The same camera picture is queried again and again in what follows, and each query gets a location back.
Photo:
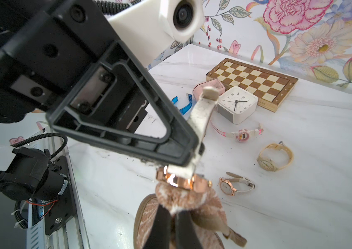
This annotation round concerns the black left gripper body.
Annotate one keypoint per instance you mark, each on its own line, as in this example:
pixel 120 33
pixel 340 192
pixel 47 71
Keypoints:
pixel 46 59

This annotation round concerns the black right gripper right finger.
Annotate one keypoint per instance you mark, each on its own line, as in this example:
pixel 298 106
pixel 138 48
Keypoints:
pixel 185 235

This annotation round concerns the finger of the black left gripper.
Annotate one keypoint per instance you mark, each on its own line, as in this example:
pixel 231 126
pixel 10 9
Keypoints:
pixel 113 90
pixel 176 147

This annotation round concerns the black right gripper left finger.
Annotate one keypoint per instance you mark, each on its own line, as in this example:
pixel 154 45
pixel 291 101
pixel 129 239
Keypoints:
pixel 160 234

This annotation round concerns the brown striped cloth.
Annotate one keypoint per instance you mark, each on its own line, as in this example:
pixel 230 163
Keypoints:
pixel 173 218

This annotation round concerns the pink white wristwatch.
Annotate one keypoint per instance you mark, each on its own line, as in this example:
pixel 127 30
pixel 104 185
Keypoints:
pixel 240 136

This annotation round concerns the white square alarm clock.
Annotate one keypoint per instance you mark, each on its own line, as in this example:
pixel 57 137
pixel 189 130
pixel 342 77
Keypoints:
pixel 237 104

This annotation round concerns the wooden chessboard box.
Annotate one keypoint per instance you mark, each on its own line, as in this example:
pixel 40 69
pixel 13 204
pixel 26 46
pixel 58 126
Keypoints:
pixel 270 87

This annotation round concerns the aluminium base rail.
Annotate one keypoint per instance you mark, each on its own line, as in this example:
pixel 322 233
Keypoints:
pixel 36 173

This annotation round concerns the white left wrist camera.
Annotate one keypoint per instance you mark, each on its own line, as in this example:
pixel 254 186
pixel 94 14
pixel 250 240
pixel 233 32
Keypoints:
pixel 150 27

